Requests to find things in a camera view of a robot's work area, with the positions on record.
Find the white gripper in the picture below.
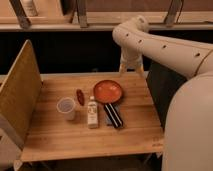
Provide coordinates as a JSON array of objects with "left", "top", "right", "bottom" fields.
[{"left": 119, "top": 48, "right": 145, "bottom": 77}]

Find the small white bottle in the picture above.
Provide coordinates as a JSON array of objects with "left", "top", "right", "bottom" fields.
[{"left": 87, "top": 96, "right": 98, "bottom": 129}]

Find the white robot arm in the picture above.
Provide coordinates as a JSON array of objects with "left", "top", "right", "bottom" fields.
[{"left": 112, "top": 16, "right": 213, "bottom": 171}]

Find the orange ceramic bowl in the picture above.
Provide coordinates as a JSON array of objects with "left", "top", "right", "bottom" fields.
[{"left": 93, "top": 80, "right": 123, "bottom": 103}]

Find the white bottle on shelf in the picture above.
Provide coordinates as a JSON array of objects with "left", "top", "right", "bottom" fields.
[{"left": 23, "top": 0, "right": 38, "bottom": 17}]

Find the dark panel behind table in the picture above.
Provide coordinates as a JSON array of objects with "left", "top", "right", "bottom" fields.
[{"left": 146, "top": 61, "right": 187, "bottom": 128}]

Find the small red spoon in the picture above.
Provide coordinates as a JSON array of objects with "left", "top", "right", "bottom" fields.
[{"left": 76, "top": 89, "right": 85, "bottom": 106}]

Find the translucent plastic cup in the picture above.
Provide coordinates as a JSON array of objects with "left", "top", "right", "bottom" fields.
[{"left": 56, "top": 97, "right": 76, "bottom": 120}]

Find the wooden side board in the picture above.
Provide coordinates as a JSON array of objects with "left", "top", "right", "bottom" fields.
[{"left": 0, "top": 40, "right": 42, "bottom": 148}]

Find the wooden shelf rail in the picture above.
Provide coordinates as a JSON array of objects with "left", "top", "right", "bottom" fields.
[{"left": 0, "top": 0, "right": 213, "bottom": 33}]

